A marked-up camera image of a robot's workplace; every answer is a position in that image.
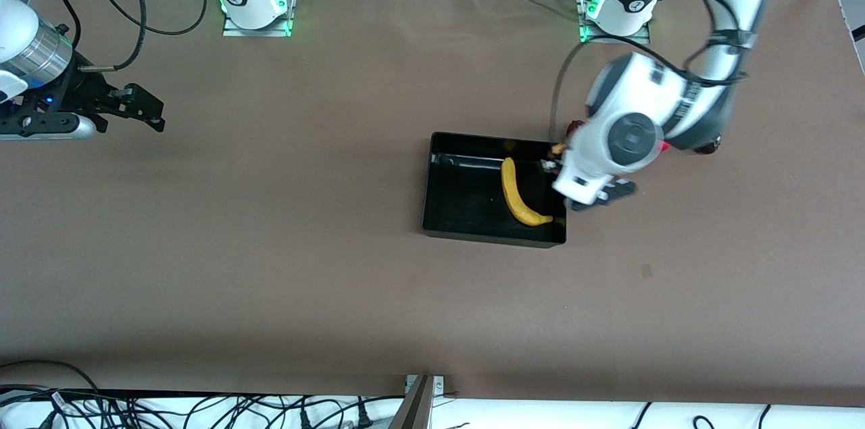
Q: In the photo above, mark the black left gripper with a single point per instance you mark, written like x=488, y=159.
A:
x=558, y=165

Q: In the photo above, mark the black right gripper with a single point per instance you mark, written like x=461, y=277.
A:
x=80, y=92

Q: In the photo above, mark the yellow banana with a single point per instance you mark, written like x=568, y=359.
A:
x=515, y=196

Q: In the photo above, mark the black rectangular plastic tray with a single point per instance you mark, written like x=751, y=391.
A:
x=473, y=203

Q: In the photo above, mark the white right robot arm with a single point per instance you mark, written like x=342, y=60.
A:
x=244, y=0

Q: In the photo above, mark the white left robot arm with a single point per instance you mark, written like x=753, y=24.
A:
x=632, y=135

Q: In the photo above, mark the red yellow mango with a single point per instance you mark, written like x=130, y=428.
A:
x=576, y=127

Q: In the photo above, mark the dark purple mangosteen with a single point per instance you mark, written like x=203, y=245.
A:
x=708, y=146

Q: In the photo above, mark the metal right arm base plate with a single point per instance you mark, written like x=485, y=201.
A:
x=233, y=30

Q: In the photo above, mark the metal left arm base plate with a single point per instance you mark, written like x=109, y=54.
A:
x=638, y=39

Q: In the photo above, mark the metal bracket at table edge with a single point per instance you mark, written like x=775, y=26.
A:
x=417, y=405

